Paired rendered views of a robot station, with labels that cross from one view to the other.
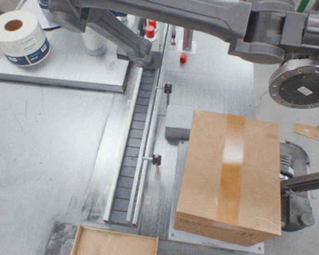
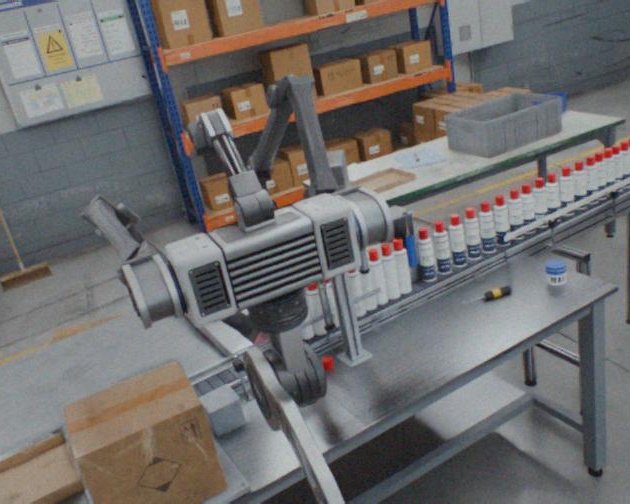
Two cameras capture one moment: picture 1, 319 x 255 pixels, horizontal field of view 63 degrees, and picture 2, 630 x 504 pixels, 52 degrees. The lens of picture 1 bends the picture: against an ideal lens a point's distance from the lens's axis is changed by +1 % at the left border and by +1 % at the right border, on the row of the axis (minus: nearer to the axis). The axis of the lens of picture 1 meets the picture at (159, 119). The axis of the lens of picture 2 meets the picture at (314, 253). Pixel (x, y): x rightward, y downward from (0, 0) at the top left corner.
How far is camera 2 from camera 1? 1.60 m
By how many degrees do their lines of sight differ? 52
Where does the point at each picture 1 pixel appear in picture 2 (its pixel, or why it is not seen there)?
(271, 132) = (185, 405)
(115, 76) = (239, 343)
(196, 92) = not seen: hidden behind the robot
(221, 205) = (82, 420)
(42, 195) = not seen: hidden behind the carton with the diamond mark
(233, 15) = (126, 250)
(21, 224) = (48, 413)
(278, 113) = not seen: outside the picture
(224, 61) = (367, 391)
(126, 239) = (70, 471)
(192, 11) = (114, 241)
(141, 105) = (219, 378)
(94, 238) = (59, 454)
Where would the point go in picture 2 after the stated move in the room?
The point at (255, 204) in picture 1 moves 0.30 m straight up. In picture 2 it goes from (95, 434) to (51, 322)
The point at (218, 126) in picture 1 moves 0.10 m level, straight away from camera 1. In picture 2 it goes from (165, 379) to (204, 367)
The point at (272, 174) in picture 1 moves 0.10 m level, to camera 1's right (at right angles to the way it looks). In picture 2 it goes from (135, 427) to (154, 445)
